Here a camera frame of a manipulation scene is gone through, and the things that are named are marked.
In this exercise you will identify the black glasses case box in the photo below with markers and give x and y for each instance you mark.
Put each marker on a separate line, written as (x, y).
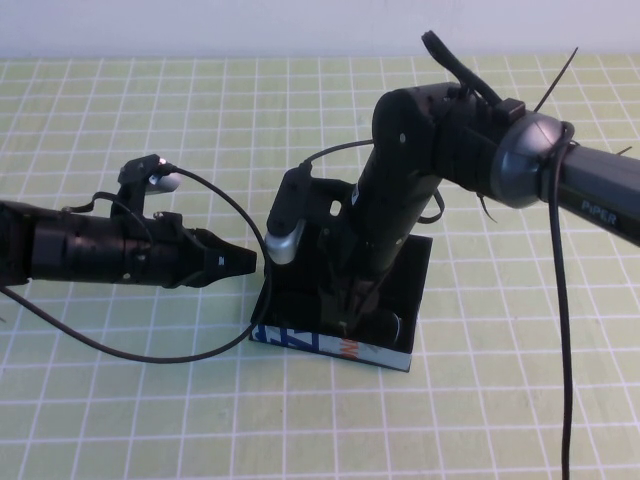
(410, 280)

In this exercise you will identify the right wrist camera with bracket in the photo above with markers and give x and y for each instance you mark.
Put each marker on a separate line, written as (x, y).
(287, 220)

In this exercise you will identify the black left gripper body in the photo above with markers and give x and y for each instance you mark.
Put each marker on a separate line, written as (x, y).
(155, 255)

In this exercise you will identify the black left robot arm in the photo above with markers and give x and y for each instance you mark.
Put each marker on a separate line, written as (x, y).
(50, 245)

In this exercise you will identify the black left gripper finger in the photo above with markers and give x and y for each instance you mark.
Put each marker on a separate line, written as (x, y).
(210, 236)
(225, 262)

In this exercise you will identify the black framed glasses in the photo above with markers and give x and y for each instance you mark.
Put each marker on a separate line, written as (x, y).
(392, 327)

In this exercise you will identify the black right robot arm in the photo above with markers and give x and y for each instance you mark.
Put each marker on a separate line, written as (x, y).
(415, 150)

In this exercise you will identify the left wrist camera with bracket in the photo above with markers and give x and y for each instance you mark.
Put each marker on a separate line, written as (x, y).
(145, 175)

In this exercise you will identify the green checked tablecloth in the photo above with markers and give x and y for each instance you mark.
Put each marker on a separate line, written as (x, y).
(150, 425)

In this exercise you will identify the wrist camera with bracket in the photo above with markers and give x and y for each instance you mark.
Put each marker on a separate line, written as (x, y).
(287, 220)
(145, 175)

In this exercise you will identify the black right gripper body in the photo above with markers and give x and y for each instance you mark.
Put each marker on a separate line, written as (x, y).
(360, 260)

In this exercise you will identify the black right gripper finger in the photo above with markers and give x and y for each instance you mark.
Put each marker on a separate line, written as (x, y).
(372, 297)
(352, 315)

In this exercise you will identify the black zip tie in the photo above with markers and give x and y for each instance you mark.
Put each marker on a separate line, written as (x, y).
(557, 80)

